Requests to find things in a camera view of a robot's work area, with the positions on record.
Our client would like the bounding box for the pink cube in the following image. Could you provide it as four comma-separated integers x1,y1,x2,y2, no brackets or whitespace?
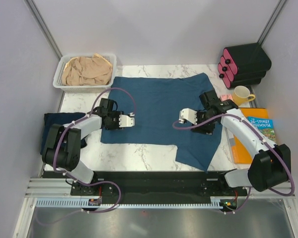
220,94,233,101

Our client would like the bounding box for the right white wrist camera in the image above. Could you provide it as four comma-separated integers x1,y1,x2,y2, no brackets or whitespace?
179,108,197,125

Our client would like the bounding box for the white plastic basket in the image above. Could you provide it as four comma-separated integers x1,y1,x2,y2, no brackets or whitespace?
53,53,117,93

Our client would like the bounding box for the orange folder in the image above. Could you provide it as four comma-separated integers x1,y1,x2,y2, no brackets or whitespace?
225,108,269,165

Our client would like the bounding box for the white cable duct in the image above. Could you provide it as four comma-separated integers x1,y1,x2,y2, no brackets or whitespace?
35,197,224,209

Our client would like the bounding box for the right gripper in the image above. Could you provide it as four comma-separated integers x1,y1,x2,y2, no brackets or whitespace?
191,109,217,136

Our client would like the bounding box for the black pink drawer unit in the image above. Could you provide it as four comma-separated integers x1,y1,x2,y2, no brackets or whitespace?
218,43,272,89

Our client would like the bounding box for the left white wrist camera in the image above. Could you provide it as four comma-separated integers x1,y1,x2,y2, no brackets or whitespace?
119,113,135,128

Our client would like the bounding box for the blue treehouse book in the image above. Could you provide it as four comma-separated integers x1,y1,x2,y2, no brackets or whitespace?
247,117,277,144

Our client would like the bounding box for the yellow mug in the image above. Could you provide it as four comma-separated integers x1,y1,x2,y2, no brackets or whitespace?
232,86,255,106

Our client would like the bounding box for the beige t shirt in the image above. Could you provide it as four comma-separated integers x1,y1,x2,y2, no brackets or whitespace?
62,53,113,86

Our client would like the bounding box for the aluminium rail frame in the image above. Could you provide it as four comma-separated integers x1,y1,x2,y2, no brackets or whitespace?
13,178,298,238

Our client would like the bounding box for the folded navy t shirt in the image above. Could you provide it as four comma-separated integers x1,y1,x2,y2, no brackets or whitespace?
40,112,85,155

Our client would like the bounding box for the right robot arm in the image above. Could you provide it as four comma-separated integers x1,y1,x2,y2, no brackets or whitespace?
192,90,295,195

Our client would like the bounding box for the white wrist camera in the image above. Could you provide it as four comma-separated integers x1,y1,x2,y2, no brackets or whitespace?
179,108,197,125
119,113,135,128

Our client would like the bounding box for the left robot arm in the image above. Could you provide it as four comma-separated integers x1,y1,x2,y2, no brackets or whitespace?
42,99,125,195

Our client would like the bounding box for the blue t shirt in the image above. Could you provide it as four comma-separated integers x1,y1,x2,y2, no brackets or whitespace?
100,73,222,171

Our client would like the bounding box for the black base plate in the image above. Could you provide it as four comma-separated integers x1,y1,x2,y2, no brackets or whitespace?
71,171,247,204

